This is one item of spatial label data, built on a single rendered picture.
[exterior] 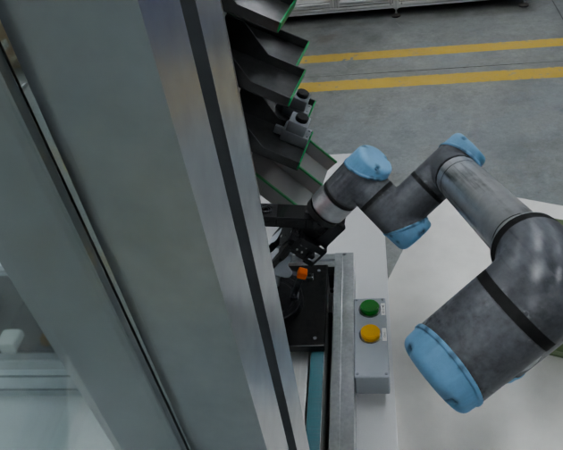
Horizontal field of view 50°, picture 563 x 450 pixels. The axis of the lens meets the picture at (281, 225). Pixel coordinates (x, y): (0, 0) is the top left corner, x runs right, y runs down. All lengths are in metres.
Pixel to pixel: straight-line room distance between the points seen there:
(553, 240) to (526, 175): 2.62
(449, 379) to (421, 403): 0.58
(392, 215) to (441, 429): 0.45
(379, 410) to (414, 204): 0.45
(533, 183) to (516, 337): 2.62
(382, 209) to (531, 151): 2.53
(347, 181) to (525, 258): 0.44
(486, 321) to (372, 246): 0.93
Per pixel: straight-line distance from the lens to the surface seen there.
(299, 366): 1.30
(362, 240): 1.64
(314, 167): 1.65
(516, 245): 0.76
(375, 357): 1.25
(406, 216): 1.07
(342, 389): 1.22
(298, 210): 1.17
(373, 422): 1.28
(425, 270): 1.55
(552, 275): 0.73
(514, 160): 3.48
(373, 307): 1.32
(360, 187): 1.07
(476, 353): 0.72
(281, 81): 1.33
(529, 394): 1.35
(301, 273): 1.26
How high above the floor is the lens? 1.96
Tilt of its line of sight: 40 degrees down
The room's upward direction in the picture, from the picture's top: 10 degrees counter-clockwise
